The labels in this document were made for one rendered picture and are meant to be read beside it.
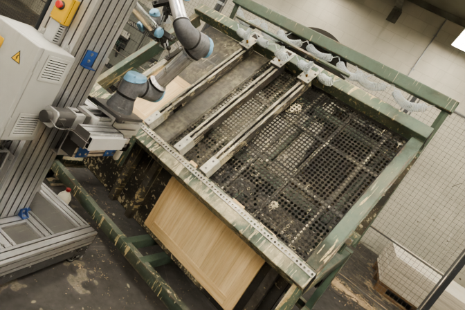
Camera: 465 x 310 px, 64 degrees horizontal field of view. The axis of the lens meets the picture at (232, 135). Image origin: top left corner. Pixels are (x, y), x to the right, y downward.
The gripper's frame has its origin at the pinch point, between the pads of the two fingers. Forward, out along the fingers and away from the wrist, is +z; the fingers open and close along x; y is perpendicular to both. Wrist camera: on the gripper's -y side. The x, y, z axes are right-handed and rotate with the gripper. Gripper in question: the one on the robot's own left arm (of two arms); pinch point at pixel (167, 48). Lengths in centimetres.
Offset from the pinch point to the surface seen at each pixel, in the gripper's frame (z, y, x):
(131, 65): 12.7, 29.0, 16.2
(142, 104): 11, -5, 50
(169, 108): 6, -30, 50
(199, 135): 7, -62, 63
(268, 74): 6, -85, -6
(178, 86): 11.4, -22.0, 24.1
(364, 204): 7, -174, 72
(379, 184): 7, -179, 56
